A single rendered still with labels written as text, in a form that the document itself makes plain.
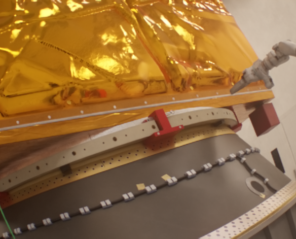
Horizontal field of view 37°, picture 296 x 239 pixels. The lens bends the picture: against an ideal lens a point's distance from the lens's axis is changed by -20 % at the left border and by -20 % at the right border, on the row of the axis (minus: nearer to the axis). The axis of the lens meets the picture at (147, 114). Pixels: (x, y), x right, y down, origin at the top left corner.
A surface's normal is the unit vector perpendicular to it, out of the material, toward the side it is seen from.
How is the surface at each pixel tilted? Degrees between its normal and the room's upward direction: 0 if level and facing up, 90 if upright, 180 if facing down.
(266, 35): 90
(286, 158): 90
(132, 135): 90
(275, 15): 90
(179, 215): 62
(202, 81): 126
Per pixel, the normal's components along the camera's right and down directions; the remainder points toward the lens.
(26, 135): 0.62, -0.46
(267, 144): -0.66, 0.10
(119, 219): -0.04, -0.71
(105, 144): 0.26, -0.37
